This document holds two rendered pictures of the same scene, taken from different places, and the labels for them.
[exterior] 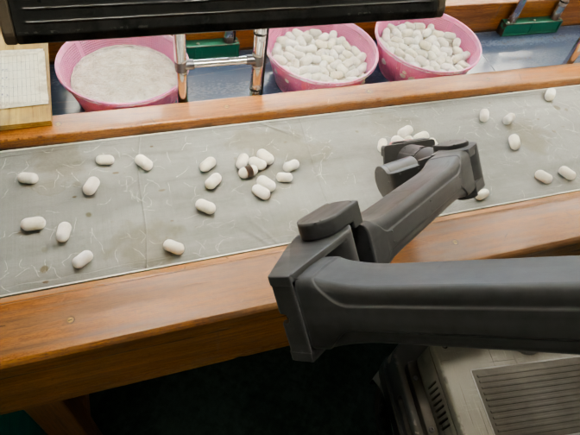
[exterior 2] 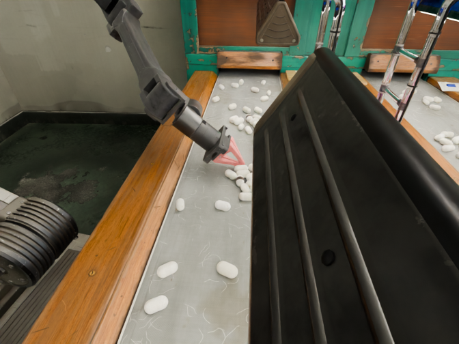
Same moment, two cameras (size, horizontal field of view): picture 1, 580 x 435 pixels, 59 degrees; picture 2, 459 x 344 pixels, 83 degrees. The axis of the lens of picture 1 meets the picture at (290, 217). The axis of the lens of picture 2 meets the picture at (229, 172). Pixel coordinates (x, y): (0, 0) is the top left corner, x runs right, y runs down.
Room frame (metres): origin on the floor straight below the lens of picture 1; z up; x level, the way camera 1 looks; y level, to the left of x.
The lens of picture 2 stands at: (1.00, -0.65, 1.15)
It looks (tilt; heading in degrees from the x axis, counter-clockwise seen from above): 37 degrees down; 121
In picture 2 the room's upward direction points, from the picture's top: straight up
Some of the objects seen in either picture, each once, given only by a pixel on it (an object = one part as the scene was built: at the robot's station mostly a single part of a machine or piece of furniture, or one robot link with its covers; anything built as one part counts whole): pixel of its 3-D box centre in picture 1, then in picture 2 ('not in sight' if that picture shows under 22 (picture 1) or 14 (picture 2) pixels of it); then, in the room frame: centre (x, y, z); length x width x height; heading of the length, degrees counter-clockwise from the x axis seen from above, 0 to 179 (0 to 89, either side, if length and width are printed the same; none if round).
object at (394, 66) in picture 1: (422, 53); not in sight; (1.16, -0.24, 0.72); 0.27 x 0.27 x 0.10
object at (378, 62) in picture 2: not in sight; (401, 63); (1.02, 0.80, 0.83); 0.30 x 0.06 x 0.07; 26
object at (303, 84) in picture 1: (318, 62); not in sight; (1.03, 0.01, 0.72); 0.27 x 0.27 x 0.10
